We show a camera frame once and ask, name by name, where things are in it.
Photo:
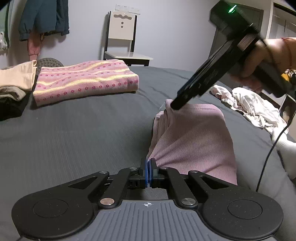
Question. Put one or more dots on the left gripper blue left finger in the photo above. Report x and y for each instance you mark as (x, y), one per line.
(118, 185)

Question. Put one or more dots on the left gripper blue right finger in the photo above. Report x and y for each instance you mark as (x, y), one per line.
(174, 184)

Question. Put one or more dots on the mauve pink ribbed garment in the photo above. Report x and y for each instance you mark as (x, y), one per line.
(194, 137)

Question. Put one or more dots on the white pink crumpled clothes pile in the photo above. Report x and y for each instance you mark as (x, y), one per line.
(260, 112)

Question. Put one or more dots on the person right hand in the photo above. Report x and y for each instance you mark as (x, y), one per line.
(265, 51)

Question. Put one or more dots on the white storage shelf unit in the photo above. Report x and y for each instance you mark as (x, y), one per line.
(282, 26)

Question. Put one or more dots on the dark grey door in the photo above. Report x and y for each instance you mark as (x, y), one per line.
(241, 36)

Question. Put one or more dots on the dark grey bed sheet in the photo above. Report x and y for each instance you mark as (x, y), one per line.
(58, 143)

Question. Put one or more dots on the white black wooden chair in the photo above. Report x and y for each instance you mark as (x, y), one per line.
(122, 26)

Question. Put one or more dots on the right foot white sock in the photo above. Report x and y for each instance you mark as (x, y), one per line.
(287, 150)

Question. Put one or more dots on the pink yellow striped knit sweater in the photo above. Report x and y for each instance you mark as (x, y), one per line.
(99, 77)

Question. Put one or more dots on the black folded garment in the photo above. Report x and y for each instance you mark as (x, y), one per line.
(11, 108)

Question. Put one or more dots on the olive folded garment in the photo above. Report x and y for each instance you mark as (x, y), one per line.
(12, 92)

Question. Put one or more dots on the beige folded garment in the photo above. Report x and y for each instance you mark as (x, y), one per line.
(21, 76)

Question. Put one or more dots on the pink hanging garment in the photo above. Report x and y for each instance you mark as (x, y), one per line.
(34, 44)

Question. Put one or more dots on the dark teal hanging jacket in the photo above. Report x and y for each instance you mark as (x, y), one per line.
(44, 17)

